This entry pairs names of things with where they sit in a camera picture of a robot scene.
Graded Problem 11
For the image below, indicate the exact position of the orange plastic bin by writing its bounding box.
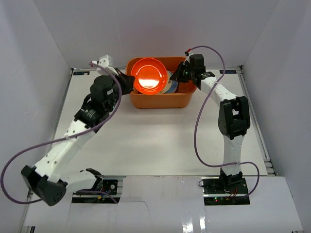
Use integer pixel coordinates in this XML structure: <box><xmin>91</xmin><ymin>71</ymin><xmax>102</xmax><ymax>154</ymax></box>
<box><xmin>126</xmin><ymin>57</ymin><xmax>197</xmax><ymax>109</ymax></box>

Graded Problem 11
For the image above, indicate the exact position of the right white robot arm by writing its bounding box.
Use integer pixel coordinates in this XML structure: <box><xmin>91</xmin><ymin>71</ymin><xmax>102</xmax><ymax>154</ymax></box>
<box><xmin>171</xmin><ymin>52</ymin><xmax>250</xmax><ymax>194</ymax></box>

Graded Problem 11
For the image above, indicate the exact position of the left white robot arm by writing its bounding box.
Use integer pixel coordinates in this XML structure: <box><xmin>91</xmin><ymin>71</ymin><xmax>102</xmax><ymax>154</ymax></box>
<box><xmin>21</xmin><ymin>70</ymin><xmax>135</xmax><ymax>206</ymax></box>

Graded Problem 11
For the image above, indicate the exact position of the purple cable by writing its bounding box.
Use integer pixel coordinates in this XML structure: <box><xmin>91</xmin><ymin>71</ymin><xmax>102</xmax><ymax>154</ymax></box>
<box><xmin>0</xmin><ymin>62</ymin><xmax>122</xmax><ymax>204</ymax></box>
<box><xmin>188</xmin><ymin>45</ymin><xmax>260</xmax><ymax>200</ymax></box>

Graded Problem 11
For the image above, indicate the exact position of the orange round plate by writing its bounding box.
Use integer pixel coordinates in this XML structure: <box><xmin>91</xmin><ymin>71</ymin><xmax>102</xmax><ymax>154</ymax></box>
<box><xmin>131</xmin><ymin>57</ymin><xmax>168</xmax><ymax>95</ymax></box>

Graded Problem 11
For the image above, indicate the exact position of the blue round plate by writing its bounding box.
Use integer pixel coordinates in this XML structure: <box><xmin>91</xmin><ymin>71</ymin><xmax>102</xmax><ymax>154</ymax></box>
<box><xmin>165</xmin><ymin>81</ymin><xmax>178</xmax><ymax>94</ymax></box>

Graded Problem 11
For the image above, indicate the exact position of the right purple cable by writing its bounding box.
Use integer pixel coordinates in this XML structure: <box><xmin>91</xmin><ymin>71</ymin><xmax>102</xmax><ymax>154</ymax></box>
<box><xmin>188</xmin><ymin>45</ymin><xmax>260</xmax><ymax>200</ymax></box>

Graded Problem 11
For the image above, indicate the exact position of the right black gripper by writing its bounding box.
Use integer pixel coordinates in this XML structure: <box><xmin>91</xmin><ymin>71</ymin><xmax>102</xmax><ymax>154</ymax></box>
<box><xmin>170</xmin><ymin>62</ymin><xmax>195</xmax><ymax>83</ymax></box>

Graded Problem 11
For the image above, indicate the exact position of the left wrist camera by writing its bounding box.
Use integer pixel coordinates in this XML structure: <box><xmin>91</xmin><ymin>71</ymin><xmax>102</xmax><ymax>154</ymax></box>
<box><xmin>89</xmin><ymin>55</ymin><xmax>117</xmax><ymax>75</ymax></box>

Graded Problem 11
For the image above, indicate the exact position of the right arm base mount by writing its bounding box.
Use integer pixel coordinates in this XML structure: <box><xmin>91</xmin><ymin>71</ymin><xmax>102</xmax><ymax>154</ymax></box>
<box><xmin>198</xmin><ymin>178</ymin><xmax>250</xmax><ymax>206</ymax></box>

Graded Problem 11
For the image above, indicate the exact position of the small cream patterned plate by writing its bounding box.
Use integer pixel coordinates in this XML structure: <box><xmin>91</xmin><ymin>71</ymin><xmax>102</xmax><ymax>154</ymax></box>
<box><xmin>160</xmin><ymin>71</ymin><xmax>173</xmax><ymax>94</ymax></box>

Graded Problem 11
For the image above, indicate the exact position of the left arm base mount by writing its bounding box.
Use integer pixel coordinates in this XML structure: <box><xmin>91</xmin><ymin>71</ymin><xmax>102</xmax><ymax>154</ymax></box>
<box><xmin>72</xmin><ymin>180</ymin><xmax>121</xmax><ymax>204</ymax></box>

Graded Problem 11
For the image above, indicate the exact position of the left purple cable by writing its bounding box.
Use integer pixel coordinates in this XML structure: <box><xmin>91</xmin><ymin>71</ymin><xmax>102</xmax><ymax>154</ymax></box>
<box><xmin>0</xmin><ymin>62</ymin><xmax>122</xmax><ymax>204</ymax></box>

